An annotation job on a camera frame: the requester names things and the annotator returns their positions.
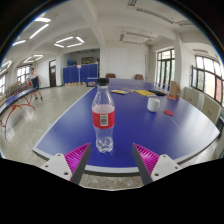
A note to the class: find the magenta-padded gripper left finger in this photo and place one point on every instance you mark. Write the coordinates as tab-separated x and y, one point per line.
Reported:
56	165

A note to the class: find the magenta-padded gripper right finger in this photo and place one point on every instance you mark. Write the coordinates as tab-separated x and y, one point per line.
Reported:
165	166

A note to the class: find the clear red-labelled water bottle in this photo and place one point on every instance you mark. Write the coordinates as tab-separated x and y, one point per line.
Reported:
103	120

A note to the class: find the flat round red coaster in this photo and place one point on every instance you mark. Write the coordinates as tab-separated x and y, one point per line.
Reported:
168	112

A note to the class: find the white cup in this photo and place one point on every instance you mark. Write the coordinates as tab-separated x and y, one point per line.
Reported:
153	105

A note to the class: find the white cabinet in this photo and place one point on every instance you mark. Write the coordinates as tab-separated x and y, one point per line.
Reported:
210	110
192	96

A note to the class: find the black table tennis paddle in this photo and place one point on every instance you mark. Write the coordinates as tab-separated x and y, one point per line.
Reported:
157	92

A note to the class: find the brown cardboard file box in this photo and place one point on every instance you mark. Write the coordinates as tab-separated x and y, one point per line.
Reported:
174	90

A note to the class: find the blue red-legged ping-pong table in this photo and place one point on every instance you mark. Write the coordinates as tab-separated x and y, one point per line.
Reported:
13	98

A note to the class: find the grey booklet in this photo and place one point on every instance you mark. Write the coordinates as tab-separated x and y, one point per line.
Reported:
128	90

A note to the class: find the person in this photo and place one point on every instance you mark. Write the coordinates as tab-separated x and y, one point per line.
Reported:
34	81

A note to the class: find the yellow and blue booklet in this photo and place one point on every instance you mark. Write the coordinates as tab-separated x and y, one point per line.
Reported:
119	92

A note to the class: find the blue low court barrier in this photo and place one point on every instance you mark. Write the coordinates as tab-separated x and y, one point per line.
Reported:
90	82

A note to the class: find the dark brown door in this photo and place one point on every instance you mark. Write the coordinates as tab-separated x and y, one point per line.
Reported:
52	75

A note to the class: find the brown chair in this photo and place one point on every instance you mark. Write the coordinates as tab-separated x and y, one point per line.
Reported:
139	77
110	76

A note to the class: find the blue partition panels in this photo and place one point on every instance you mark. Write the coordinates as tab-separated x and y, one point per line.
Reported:
80	73

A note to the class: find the wide black-framed window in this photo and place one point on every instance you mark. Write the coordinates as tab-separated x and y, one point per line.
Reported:
209	80

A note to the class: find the tall black-framed window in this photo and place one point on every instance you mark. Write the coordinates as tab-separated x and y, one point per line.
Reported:
166	68

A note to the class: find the ceiling air-conditioner unit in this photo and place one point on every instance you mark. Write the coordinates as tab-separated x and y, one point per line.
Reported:
136	38

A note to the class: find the ceiling light group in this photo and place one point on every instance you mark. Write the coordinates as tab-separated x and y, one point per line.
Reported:
39	31

